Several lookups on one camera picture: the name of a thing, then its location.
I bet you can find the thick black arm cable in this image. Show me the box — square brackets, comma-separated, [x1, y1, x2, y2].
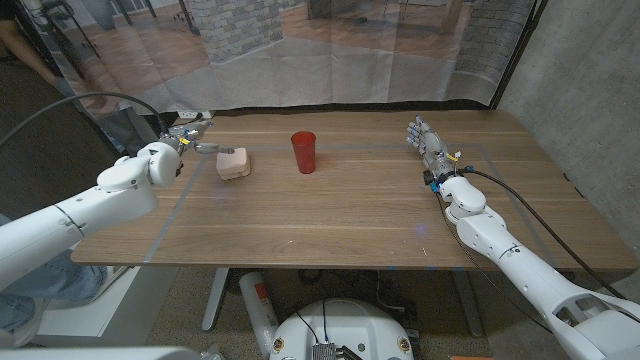
[462, 168, 626, 301]
[0, 91, 171, 149]

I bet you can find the red plastic cup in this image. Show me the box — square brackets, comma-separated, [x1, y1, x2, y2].
[290, 131, 317, 175]

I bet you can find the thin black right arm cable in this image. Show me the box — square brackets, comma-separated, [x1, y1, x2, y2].
[434, 192, 556, 334]

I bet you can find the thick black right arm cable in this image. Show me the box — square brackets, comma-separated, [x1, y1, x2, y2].
[462, 168, 626, 301]

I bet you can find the white round robot torso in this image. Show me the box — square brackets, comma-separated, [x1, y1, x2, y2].
[269, 298, 415, 360]

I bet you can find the white table leg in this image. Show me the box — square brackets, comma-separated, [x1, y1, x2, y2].
[452, 269, 485, 339]
[201, 267, 230, 333]

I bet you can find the seated person in blue jeans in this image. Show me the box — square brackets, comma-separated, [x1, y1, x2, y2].
[0, 214, 109, 349]

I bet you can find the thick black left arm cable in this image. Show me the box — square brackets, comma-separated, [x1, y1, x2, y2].
[0, 91, 171, 149]

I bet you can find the white cylinder with orange label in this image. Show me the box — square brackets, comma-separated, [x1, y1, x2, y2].
[238, 271, 281, 359]

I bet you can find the black backdrop stand pole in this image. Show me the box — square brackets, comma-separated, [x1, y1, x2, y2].
[489, 0, 549, 110]

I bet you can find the printed room backdrop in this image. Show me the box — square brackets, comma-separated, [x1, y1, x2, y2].
[19, 0, 539, 119]

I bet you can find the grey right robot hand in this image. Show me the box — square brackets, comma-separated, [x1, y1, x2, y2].
[405, 115, 462, 186]

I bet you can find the standing person in black shirt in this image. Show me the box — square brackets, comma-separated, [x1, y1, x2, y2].
[0, 0, 156, 156]

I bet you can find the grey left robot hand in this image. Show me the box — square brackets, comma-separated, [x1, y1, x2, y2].
[162, 119, 236, 157]

